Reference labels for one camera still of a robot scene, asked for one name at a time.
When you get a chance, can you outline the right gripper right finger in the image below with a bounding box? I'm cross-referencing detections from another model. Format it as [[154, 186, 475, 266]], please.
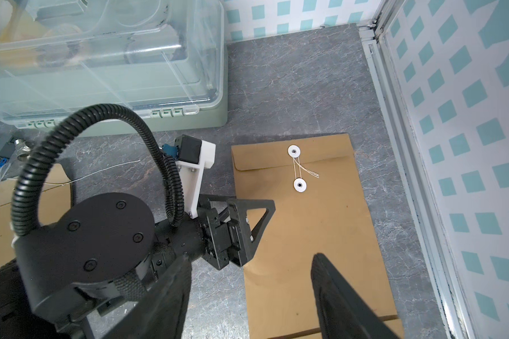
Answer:
[[310, 253, 398, 339]]

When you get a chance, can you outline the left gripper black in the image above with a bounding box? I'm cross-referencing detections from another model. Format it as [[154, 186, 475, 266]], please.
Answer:
[[197, 195, 276, 271]]

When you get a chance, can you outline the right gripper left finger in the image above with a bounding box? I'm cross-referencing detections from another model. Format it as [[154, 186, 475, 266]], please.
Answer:
[[105, 256, 192, 338]]

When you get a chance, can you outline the brown file bag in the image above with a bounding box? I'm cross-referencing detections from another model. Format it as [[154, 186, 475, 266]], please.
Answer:
[[231, 134, 404, 338], [0, 162, 73, 272]]

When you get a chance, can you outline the white closure string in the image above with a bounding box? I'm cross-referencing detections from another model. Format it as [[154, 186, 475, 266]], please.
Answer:
[[292, 156, 321, 181]]

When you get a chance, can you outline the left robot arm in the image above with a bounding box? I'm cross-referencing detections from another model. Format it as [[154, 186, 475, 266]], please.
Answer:
[[0, 104, 276, 338]]

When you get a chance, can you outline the small metal parts cluster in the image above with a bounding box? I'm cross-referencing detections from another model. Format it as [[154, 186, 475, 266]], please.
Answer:
[[0, 134, 34, 168]]

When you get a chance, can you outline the clear plastic storage box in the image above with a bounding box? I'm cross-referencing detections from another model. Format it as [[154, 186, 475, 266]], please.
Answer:
[[0, 1, 228, 131]]

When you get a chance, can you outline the yellow tape roll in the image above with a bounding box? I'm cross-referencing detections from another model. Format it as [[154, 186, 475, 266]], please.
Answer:
[[0, 1, 47, 69]]

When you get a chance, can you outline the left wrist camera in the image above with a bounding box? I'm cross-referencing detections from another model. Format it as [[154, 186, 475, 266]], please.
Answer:
[[162, 135, 216, 219]]

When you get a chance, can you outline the left bag closure string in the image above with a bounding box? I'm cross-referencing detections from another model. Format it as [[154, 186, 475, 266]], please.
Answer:
[[0, 158, 141, 187]]

